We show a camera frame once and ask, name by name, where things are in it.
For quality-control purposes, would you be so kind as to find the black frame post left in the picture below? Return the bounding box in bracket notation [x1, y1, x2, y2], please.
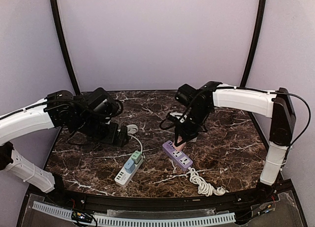
[50, 0, 81, 95]

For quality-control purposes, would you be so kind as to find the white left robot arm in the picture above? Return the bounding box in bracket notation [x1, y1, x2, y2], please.
[0, 88, 129, 194]

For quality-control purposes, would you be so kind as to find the green plug adapter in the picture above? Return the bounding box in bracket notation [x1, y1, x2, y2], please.
[131, 151, 143, 164]

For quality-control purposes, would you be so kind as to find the white cord with plug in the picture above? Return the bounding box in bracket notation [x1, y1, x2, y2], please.
[189, 167, 228, 197]

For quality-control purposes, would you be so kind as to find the blue plug adapter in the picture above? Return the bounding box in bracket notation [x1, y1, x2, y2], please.
[124, 160, 135, 174]

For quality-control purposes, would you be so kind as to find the black front table rail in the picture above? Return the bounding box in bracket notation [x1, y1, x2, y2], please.
[45, 183, 284, 215]

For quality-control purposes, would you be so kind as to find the white slotted cable duct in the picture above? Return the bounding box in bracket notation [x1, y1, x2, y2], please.
[32, 201, 236, 227]

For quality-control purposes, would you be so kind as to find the purple power strip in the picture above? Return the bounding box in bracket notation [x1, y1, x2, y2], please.
[162, 141, 193, 171]

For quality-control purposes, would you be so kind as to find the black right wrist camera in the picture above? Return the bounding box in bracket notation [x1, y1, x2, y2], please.
[174, 84, 196, 107]

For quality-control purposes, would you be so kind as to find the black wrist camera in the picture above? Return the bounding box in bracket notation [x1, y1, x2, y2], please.
[86, 87, 124, 118]
[174, 84, 196, 107]

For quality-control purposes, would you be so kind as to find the white power strip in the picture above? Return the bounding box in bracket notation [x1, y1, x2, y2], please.
[114, 157, 143, 188]

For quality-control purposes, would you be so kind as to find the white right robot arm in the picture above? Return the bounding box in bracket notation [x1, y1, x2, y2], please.
[174, 81, 305, 186]

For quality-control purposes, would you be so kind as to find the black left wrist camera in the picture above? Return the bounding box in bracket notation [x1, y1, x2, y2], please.
[86, 87, 124, 118]

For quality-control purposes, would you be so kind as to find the pink plug adapter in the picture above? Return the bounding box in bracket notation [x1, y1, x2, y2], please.
[173, 141, 186, 151]

